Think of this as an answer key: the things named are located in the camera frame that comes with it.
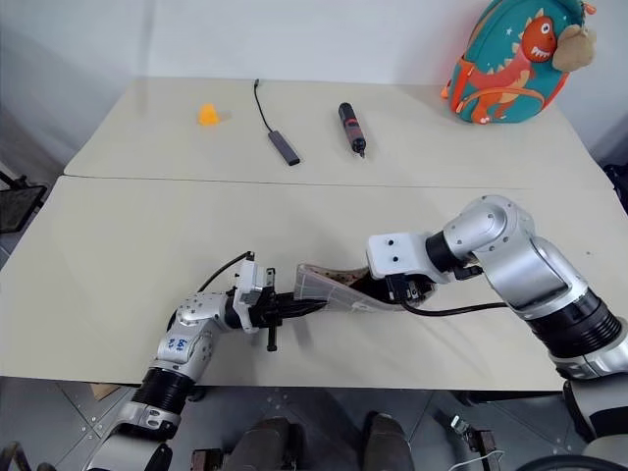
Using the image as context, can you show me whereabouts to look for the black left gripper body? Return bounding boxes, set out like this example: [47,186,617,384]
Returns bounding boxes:
[251,267,296,353]

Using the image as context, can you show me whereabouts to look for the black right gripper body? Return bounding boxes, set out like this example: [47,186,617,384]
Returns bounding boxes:
[385,273,439,304]

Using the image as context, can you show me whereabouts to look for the clear plastic bag with contents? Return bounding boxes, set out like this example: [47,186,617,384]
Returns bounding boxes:
[291,262,442,316]

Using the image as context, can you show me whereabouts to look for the dark rounded shape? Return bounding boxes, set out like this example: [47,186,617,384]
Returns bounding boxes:
[229,415,304,471]
[364,411,414,471]

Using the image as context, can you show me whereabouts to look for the small black white connector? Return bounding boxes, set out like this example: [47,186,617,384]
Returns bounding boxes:
[449,415,494,453]

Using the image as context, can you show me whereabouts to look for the black red electric screwdriver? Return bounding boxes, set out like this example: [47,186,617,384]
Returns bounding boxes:
[337,101,370,161]

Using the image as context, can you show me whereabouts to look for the small orange plastic object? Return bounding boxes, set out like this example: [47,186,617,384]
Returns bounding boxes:
[196,102,233,128]

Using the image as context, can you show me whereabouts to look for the teal dinosaur backpack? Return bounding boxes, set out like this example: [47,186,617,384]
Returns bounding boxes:
[441,0,598,129]

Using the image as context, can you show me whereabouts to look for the dark object beside table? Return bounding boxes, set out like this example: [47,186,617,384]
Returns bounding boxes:
[602,163,628,218]

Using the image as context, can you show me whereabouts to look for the brown plush toy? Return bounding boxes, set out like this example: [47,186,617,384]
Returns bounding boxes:
[552,22,598,73]

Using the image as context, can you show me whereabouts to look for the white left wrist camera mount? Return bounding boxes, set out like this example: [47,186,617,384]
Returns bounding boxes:
[230,259,277,336]

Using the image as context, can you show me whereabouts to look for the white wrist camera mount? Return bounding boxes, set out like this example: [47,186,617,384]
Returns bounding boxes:
[230,259,277,336]
[366,232,453,287]

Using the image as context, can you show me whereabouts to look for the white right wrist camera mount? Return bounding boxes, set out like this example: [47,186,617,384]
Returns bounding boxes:
[366,232,453,287]

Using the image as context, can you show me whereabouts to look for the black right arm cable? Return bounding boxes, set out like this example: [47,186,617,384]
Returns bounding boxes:
[399,297,514,318]

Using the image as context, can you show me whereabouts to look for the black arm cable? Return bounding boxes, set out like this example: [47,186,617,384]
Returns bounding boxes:
[197,251,257,292]
[399,297,514,318]

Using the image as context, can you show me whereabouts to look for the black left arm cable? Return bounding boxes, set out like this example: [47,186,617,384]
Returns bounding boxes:
[197,251,257,292]

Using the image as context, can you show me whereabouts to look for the grey USB hub with cable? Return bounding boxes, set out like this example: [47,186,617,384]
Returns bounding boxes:
[252,78,302,166]

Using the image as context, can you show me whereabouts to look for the thin white cable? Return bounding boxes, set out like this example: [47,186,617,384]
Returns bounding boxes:
[453,449,497,471]

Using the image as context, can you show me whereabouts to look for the black metal frame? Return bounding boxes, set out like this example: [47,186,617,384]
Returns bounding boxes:
[0,169,49,236]

